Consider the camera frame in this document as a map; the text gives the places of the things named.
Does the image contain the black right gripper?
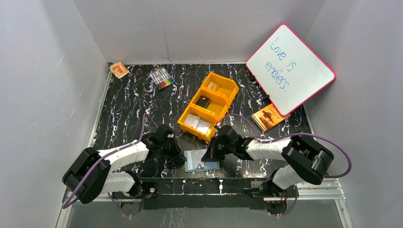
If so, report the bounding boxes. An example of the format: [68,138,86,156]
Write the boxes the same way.
[201,136,235,162]

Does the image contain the mint green card holder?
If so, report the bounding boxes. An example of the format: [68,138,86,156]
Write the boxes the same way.
[184,149,220,172]

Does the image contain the orange three-compartment bin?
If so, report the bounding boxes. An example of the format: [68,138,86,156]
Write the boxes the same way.
[177,72,239,142]

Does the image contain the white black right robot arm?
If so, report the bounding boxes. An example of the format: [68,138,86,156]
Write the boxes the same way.
[201,125,334,197]

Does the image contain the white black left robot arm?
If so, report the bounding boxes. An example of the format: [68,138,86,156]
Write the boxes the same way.
[62,124,186,204]

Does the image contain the grey card in bin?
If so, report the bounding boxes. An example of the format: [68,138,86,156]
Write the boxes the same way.
[184,114,211,134]

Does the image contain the small orange card box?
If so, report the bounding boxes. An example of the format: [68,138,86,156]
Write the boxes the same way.
[109,62,129,78]

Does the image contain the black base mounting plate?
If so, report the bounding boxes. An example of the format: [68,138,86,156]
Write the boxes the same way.
[112,178,298,211]

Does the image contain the black item in bin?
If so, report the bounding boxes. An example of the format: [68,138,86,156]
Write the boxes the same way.
[195,96,211,109]

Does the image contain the orange cover book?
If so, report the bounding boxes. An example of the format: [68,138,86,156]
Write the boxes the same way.
[251,104,290,132]

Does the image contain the beige item in bin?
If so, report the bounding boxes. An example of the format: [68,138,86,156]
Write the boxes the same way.
[207,81,220,91]

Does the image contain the pack of coloured markers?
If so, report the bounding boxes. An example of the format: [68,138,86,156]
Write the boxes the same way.
[149,67,175,90]

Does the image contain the pink framed whiteboard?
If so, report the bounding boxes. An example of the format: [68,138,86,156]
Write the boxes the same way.
[246,24,336,116]

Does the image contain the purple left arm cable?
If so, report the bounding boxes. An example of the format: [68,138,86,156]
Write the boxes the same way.
[62,113,160,210]

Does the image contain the aluminium rail frame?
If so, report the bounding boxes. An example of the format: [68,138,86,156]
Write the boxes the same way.
[55,178,355,228]

